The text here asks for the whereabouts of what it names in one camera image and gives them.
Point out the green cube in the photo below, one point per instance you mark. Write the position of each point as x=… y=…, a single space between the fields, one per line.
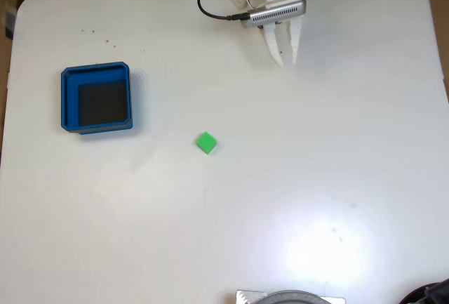
x=206 y=142

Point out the blue square box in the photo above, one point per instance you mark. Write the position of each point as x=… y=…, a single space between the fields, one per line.
x=70 y=107

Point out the brown cardboard box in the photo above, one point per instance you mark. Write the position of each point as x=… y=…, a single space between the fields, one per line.
x=5 y=9

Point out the silver metal plate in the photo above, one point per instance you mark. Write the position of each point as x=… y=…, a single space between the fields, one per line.
x=245 y=297

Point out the grey round disc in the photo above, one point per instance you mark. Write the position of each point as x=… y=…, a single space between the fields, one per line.
x=294 y=297

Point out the black object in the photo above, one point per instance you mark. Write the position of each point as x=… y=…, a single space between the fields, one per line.
x=431 y=293

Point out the silver grey camera box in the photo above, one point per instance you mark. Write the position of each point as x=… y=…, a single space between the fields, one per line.
x=277 y=12

